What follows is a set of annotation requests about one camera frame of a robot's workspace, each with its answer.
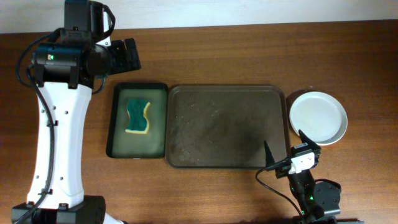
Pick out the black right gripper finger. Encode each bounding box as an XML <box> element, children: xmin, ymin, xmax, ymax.
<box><xmin>298</xmin><ymin>129</ymin><xmax>320</xmax><ymax>149</ymax></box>
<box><xmin>264</xmin><ymin>141</ymin><xmax>275</xmax><ymax>170</ymax></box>

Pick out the light grey plate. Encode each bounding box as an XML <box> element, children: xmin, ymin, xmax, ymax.
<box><xmin>289</xmin><ymin>91</ymin><xmax>348</xmax><ymax>146</ymax></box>

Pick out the green and yellow sponge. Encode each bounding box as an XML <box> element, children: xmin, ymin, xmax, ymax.
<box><xmin>125</xmin><ymin>99</ymin><xmax>150</xmax><ymax>134</ymax></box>

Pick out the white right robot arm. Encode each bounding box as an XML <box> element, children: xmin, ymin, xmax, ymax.
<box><xmin>255</xmin><ymin>131</ymin><xmax>341</xmax><ymax>223</ymax></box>

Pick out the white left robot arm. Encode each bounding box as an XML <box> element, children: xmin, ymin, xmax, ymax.
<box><xmin>11</xmin><ymin>1</ymin><xmax>141</xmax><ymax>223</ymax></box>

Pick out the dark green small tray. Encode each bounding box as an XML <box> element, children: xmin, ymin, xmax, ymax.
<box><xmin>106</xmin><ymin>83</ymin><xmax>168</xmax><ymax>159</ymax></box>

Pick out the large brown tray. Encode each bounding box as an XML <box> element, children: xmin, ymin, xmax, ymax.
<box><xmin>165</xmin><ymin>85</ymin><xmax>290</xmax><ymax>169</ymax></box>

